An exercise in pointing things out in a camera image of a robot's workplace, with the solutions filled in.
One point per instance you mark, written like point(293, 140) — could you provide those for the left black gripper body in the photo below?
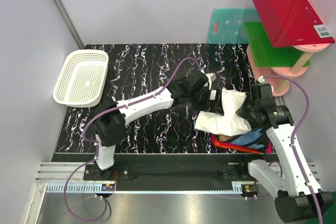
point(213, 102)

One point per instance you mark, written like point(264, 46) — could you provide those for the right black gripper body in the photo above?
point(243, 110)

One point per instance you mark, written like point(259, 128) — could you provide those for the black printed t-shirt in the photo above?
point(256, 134)

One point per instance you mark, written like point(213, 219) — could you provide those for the white daisy print t-shirt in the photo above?
point(228, 124)

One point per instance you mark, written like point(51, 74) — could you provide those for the red t-shirt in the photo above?
point(254, 147)

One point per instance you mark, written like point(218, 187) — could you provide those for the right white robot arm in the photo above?
point(297, 196)

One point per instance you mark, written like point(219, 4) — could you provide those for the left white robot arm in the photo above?
point(110, 127)

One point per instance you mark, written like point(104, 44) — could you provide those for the green plastic sheet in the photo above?
point(264, 54)

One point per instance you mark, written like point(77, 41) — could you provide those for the black marbled table mat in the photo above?
point(136, 69)

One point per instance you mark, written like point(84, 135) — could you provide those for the teal cutting board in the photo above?
point(227, 25)

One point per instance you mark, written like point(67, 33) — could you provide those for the red plastic sheet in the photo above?
point(292, 23)

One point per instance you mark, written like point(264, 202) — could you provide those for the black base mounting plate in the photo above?
point(128, 167)

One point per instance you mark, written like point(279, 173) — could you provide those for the white perforated plastic basket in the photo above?
point(82, 77)

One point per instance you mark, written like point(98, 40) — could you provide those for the dark green board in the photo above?
point(330, 205)

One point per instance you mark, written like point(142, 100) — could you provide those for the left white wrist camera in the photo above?
point(211, 77)

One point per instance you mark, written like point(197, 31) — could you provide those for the aluminium rail frame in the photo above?
point(69, 176)

